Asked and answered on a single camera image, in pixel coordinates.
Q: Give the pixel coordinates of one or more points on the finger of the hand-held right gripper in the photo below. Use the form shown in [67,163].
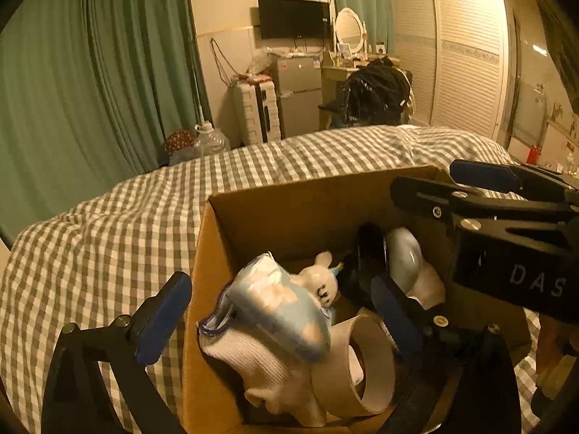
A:
[481,175]
[434,199]

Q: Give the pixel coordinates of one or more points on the black wall television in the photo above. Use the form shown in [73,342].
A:
[294,18]

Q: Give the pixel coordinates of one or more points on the dark green curtain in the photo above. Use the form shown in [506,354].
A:
[40,99]
[144,68]

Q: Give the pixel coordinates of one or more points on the small silver fridge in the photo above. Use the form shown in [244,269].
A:
[296,95]

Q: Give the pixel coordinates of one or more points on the white louvred wardrobe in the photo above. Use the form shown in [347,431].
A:
[461,54]

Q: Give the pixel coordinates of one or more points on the red fire extinguisher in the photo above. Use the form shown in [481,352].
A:
[534,154]

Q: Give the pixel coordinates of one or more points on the clear plastic water jug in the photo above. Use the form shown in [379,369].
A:
[210,142]

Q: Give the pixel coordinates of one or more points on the white knit glove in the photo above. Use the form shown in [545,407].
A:
[253,364]

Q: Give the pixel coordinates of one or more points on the white oval vanity mirror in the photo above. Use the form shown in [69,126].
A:
[349,27]

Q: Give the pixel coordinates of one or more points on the black glossy object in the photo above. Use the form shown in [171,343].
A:
[368,253]

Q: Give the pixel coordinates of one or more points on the person's right hand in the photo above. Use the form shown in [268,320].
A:
[552,352]

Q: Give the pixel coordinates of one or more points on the blue white tissue packet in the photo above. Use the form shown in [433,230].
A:
[280,312]

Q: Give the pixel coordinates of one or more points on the clear plastic bag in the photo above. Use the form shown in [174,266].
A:
[260,63]

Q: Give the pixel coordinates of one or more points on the black jacket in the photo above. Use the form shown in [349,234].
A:
[375,88]

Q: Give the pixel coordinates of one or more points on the dark patterned bag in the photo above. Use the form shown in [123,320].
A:
[180,144]

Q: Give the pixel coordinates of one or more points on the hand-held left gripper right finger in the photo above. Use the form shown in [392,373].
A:
[394,323]

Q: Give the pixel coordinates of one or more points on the beige tape roll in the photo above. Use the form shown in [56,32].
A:
[329,373]

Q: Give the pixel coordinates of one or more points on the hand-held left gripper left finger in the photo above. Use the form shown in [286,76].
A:
[163,318]

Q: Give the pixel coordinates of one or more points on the grey white checked blanket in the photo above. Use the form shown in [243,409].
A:
[113,235]

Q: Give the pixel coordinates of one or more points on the white rabbit toy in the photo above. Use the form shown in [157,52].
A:
[316,280]

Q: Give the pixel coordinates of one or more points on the white hard suitcase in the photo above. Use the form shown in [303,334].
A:
[253,113]

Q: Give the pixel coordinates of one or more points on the brown cardboard box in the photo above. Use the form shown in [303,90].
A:
[294,217]

